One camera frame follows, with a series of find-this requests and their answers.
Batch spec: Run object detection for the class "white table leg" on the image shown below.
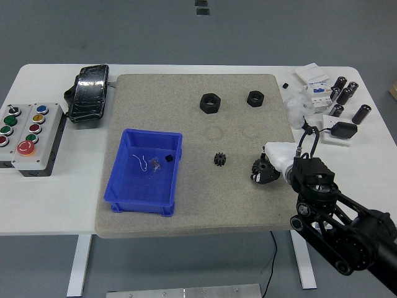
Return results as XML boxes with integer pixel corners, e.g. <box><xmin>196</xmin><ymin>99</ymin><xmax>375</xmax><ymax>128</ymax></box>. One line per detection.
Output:
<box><xmin>66</xmin><ymin>235</ymin><xmax>92</xmax><ymax>297</ymax></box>
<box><xmin>290</xmin><ymin>231</ymin><xmax>317</xmax><ymax>289</ymax></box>

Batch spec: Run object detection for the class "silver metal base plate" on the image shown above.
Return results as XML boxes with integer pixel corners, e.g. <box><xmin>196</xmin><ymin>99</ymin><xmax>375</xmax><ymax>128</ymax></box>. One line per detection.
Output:
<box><xmin>106</xmin><ymin>284</ymin><xmax>261</xmax><ymax>298</ymax></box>

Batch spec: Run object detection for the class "small black hex nut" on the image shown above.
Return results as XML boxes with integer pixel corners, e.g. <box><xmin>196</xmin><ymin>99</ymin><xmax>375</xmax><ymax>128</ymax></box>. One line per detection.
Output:
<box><xmin>246</xmin><ymin>90</ymin><xmax>265</xmax><ymax>108</ymax></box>

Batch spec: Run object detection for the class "black cable under table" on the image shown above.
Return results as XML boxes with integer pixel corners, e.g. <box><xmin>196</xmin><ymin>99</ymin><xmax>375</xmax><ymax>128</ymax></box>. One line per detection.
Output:
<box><xmin>262</xmin><ymin>231</ymin><xmax>278</xmax><ymax>298</ymax></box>

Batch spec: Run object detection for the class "white wall switch plate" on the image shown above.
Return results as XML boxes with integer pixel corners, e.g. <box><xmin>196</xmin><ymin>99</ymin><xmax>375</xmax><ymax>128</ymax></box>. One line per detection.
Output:
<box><xmin>294</xmin><ymin>63</ymin><xmax>330</xmax><ymax>84</ymax></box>

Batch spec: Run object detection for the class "blue plastic box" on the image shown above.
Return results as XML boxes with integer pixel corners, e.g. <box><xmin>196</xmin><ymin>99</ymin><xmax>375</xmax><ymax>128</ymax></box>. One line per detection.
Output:
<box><xmin>103</xmin><ymin>128</ymin><xmax>183</xmax><ymax>218</ymax></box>

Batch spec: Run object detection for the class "grey-brown mat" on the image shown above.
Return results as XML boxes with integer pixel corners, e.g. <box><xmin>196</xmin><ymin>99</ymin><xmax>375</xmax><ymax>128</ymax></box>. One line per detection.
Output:
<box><xmin>94</xmin><ymin>73</ymin><xmax>299</xmax><ymax>239</ymax></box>

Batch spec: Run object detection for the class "large black hex nut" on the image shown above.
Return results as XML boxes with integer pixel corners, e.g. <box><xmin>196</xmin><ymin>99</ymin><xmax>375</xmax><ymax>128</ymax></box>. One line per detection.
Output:
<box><xmin>200</xmin><ymin>92</ymin><xmax>222</xmax><ymax>115</ymax></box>

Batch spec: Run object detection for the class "small black spur gear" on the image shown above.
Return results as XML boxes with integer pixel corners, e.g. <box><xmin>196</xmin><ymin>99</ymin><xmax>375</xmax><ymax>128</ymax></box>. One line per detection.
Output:
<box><xmin>213</xmin><ymin>151</ymin><xmax>230</xmax><ymax>168</ymax></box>

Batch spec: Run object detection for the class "black plastic-wrapped device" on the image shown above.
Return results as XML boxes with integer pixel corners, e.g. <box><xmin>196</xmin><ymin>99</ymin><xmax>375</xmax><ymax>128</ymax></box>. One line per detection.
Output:
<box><xmin>63</xmin><ymin>64</ymin><xmax>112</xmax><ymax>124</ymax></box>

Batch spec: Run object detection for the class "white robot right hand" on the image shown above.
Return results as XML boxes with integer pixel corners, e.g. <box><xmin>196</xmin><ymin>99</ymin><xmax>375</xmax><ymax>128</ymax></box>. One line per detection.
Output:
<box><xmin>250</xmin><ymin>141</ymin><xmax>300</xmax><ymax>186</ymax></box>

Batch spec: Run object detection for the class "white circuit breaker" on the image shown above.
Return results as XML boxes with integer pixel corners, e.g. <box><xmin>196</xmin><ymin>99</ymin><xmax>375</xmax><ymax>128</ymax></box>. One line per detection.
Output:
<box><xmin>302</xmin><ymin>79</ymin><xmax>332</xmax><ymax>115</ymax></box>

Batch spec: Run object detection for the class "grey box with selector switch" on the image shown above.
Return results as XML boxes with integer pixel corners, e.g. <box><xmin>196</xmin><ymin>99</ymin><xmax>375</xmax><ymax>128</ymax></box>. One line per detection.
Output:
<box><xmin>0</xmin><ymin>104</ymin><xmax>33</xmax><ymax>170</ymax></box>

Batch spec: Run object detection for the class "thin white wire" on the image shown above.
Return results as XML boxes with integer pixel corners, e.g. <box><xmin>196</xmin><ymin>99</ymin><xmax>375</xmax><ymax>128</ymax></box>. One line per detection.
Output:
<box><xmin>132</xmin><ymin>153</ymin><xmax>149</xmax><ymax>171</ymax></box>

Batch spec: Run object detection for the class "crumpled clear plastic bag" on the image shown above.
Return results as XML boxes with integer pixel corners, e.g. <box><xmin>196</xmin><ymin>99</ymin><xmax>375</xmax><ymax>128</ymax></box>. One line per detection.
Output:
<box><xmin>284</xmin><ymin>93</ymin><xmax>314</xmax><ymax>130</ymax></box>

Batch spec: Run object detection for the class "grey box with emergency stop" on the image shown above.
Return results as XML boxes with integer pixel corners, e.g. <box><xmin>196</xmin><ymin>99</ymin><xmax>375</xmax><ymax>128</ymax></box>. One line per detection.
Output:
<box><xmin>11</xmin><ymin>102</ymin><xmax>66</xmax><ymax>178</ymax></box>

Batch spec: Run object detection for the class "black power adapter with cord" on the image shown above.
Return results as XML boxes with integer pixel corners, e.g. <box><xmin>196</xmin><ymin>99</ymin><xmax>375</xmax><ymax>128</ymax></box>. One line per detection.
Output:
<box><xmin>301</xmin><ymin>116</ymin><xmax>359</xmax><ymax>140</ymax></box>

